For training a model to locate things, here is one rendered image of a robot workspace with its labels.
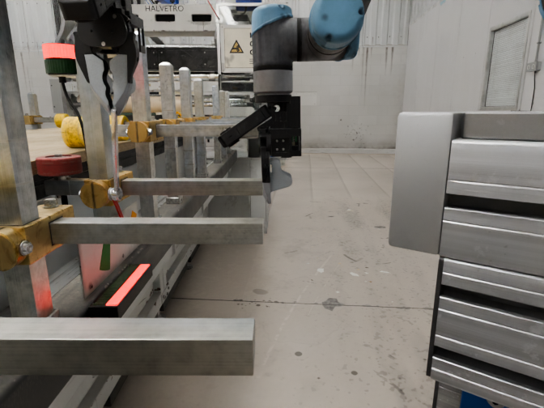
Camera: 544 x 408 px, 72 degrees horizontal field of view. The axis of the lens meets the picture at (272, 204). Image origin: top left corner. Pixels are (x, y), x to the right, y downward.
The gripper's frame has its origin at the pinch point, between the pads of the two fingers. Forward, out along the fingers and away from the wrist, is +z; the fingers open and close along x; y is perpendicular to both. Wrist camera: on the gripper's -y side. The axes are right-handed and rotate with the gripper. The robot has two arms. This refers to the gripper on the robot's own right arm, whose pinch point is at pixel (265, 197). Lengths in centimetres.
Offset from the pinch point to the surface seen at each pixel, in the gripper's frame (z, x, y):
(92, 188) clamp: -4.3, -8.2, -31.1
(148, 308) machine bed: 64, 72, -54
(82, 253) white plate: 4.1, -19.3, -28.7
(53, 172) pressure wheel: -6.7, -4.0, -40.4
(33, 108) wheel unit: -23, 152, -139
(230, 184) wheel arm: -3.2, -1.6, -6.9
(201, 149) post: -2, 94, -31
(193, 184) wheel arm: -3.2, -1.6, -14.3
